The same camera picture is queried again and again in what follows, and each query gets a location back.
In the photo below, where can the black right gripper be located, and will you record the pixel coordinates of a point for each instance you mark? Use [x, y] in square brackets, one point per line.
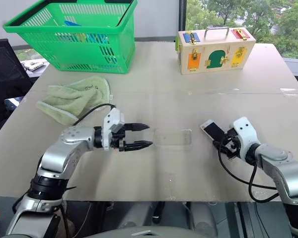
[232, 146]

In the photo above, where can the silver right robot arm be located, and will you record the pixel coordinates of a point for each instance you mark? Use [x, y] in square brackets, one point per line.
[288, 171]

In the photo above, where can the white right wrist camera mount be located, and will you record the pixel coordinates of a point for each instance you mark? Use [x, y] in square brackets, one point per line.
[245, 134]

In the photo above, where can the clear plastic phone case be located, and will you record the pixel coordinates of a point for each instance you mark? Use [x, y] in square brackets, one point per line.
[172, 136]

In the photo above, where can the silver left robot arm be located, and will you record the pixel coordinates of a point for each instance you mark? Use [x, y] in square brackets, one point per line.
[57, 153]

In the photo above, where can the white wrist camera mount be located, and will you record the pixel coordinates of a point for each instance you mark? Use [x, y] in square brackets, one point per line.
[245, 134]
[113, 117]

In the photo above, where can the white smartphone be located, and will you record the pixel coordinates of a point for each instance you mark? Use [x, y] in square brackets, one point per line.
[211, 129]

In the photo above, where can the black window frame post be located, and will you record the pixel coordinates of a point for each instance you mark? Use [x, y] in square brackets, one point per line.
[182, 15]

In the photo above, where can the blue flat item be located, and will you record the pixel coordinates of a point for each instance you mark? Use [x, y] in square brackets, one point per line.
[72, 23]

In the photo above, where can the green plastic shopping basket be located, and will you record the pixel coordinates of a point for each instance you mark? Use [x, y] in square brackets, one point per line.
[72, 49]

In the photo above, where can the light green towel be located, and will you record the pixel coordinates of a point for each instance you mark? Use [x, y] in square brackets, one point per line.
[72, 99]

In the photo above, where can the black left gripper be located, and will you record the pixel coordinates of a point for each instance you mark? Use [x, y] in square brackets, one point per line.
[116, 135]

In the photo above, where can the white device on desk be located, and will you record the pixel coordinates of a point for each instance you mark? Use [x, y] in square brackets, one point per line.
[32, 65]

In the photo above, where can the clear tape strip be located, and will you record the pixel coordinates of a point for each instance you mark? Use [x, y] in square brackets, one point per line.
[291, 91]

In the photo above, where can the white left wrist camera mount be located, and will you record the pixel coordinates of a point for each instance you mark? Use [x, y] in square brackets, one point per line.
[113, 117]

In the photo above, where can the black mesh office chair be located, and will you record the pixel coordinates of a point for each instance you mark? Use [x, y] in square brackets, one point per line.
[5, 74]

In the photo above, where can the wooden lock latch box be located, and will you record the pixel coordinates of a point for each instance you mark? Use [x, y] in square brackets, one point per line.
[213, 53]

